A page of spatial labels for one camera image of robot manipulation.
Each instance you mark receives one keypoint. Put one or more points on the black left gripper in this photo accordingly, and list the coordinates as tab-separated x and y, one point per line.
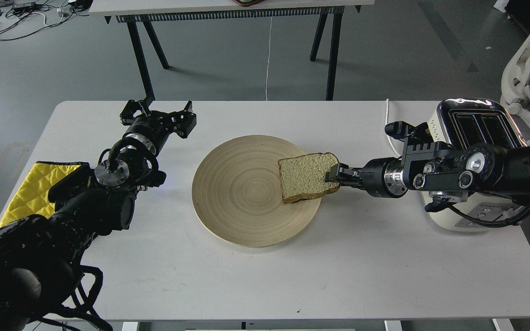
153	128

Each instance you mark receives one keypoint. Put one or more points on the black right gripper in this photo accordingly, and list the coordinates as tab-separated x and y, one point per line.
372	177

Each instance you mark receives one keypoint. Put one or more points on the slice of bread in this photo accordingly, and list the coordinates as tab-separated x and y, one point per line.
303	177

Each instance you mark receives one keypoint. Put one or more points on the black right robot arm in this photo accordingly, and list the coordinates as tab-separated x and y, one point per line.
454	174

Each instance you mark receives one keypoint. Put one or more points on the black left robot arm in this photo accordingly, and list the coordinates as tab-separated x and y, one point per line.
40	256

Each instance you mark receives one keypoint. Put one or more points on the cream two-slot toaster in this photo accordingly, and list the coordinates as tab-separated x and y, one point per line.
462	122

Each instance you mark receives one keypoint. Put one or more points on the background table with black legs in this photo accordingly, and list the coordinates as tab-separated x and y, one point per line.
186	36

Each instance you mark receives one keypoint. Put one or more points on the round bamboo plate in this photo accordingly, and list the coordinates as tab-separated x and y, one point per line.
237	193

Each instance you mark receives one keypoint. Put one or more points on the yellow quilted cloth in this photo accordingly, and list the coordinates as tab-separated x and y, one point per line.
32	196

